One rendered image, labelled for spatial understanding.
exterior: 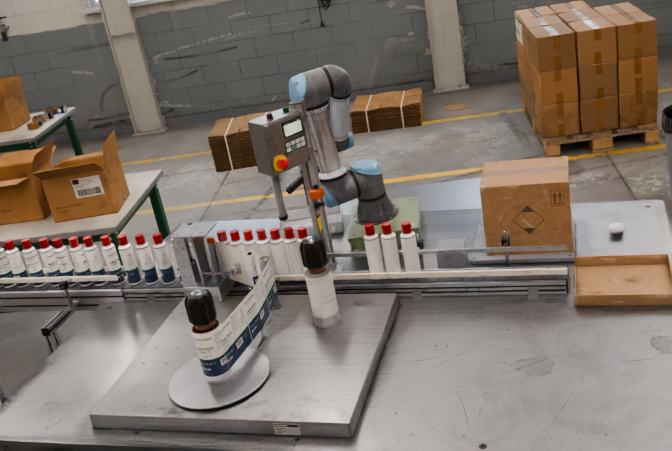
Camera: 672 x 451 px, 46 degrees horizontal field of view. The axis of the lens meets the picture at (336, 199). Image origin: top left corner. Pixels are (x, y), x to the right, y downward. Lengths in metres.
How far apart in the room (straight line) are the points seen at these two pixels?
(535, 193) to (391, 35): 5.45
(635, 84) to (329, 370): 4.18
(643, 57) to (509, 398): 4.13
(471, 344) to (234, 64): 6.24
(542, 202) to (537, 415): 0.88
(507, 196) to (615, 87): 3.35
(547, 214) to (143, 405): 1.47
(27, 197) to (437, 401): 2.82
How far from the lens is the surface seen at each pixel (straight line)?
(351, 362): 2.40
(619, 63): 6.04
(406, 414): 2.25
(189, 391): 2.44
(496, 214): 2.86
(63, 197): 4.35
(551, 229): 2.88
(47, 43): 8.97
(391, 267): 2.77
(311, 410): 2.25
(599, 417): 2.20
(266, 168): 2.77
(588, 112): 6.09
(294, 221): 3.51
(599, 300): 2.63
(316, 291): 2.53
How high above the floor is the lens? 2.21
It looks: 22 degrees down
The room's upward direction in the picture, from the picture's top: 11 degrees counter-clockwise
